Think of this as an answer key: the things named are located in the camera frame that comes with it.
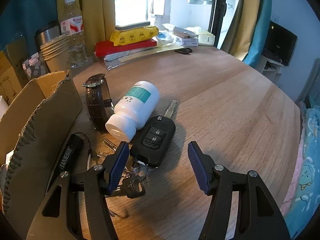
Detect black flashlight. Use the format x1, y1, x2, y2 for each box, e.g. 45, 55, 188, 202
46, 132, 85, 192

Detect cardboard box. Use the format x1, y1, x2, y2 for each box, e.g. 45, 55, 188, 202
1, 71, 82, 233

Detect black car key fob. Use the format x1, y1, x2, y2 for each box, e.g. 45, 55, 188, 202
130, 100, 177, 168

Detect white pill bottle teal label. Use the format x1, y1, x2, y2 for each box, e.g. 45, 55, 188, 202
105, 81, 160, 142

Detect blue patterned blanket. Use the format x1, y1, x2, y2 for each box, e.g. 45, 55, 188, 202
284, 105, 319, 239

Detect metal key bunch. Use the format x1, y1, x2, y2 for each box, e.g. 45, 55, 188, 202
96, 138, 147, 199

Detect grey bed headboard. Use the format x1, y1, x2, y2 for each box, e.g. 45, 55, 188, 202
296, 58, 319, 108

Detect brown lamp carton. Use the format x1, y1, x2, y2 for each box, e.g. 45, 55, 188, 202
0, 37, 29, 105

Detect white tv stand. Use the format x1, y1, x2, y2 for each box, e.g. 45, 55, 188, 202
255, 55, 285, 85

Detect patterned glass jar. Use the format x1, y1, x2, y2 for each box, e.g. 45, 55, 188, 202
22, 52, 49, 81

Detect stack of paper cups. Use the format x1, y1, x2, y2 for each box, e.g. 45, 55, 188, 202
40, 34, 71, 73

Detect black monitor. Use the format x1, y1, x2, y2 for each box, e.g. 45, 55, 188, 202
262, 21, 298, 66

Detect red book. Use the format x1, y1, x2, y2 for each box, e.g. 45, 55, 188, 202
94, 39, 157, 57

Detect black scissors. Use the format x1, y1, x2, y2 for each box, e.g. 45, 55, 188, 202
175, 48, 193, 55

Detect stainless steel thermos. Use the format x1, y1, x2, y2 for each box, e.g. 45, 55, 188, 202
35, 25, 61, 51

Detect yellow tissue pack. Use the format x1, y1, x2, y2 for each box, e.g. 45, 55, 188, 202
110, 25, 159, 46

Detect clear water bottle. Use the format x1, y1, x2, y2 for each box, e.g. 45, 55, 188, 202
60, 0, 88, 68

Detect white power bank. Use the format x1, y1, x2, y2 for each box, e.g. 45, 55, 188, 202
115, 21, 150, 31

